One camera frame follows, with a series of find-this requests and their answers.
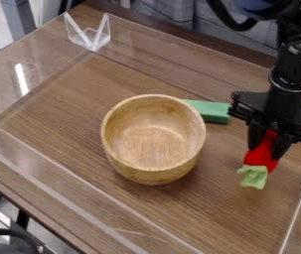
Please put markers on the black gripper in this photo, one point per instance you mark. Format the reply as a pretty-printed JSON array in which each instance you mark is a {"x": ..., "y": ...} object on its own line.
[{"x": 272, "y": 110}]

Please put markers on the red plush fruit green leaf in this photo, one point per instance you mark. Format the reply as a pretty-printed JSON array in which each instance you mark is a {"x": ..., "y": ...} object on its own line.
[{"x": 258, "y": 164}]

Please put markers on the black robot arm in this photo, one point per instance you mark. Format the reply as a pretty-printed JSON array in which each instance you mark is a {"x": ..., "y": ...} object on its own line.
[{"x": 285, "y": 13}]

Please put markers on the green sponge block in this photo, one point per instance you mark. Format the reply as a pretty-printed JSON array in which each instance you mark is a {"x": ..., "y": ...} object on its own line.
[{"x": 213, "y": 111}]

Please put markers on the wooden bowl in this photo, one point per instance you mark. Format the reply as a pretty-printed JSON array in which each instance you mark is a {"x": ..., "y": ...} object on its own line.
[{"x": 152, "y": 134}]

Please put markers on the black metal device base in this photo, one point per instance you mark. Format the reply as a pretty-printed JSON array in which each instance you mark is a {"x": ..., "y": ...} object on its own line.
[{"x": 21, "y": 243}]

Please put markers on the clear acrylic corner bracket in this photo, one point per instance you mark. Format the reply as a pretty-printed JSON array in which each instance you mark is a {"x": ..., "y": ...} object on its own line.
[{"x": 88, "y": 38}]

